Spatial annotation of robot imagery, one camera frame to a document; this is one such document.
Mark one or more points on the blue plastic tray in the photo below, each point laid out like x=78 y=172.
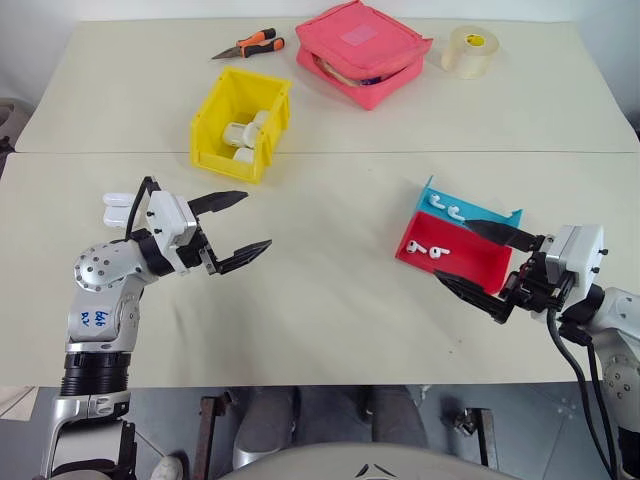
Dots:
x=487 y=212

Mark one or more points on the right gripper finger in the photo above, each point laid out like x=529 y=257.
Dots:
x=475 y=292
x=505 y=234

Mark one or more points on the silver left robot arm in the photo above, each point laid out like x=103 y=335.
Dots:
x=100 y=272

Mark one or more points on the red plastic tray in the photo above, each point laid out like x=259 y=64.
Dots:
x=465 y=262

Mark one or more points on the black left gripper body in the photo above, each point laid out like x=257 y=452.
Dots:
x=192 y=255

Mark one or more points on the clear tape roll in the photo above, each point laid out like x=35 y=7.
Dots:
x=470 y=52

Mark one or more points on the pink fabric zip pouch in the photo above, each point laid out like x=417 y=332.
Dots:
x=357 y=45

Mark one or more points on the yellow plastic bin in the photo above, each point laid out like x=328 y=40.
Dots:
x=220 y=107

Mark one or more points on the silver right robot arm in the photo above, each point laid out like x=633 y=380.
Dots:
x=620 y=312

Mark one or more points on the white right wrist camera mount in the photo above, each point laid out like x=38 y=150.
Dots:
x=575 y=257

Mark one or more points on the white earbud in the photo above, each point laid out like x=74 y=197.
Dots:
x=414 y=248
x=437 y=253
x=456 y=212
x=438 y=201

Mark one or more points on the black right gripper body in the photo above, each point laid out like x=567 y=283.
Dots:
x=532 y=290

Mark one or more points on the dark grey rounded shape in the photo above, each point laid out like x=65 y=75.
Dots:
x=395 y=412
x=267 y=420

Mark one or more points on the rusty metal table leg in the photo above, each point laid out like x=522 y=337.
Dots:
x=207 y=435
x=482 y=435

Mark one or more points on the white shoe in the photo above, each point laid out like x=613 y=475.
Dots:
x=167 y=467

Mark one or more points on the grey rounded robot torso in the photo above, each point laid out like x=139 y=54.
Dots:
x=370 y=462

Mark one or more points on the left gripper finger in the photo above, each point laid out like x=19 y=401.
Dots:
x=245 y=254
x=220 y=200

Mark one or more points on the orange black pliers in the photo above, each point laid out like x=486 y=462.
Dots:
x=252 y=44

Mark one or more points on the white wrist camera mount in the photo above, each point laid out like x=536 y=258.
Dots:
x=169 y=216
x=575 y=257

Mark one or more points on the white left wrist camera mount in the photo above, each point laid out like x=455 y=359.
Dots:
x=169 y=216

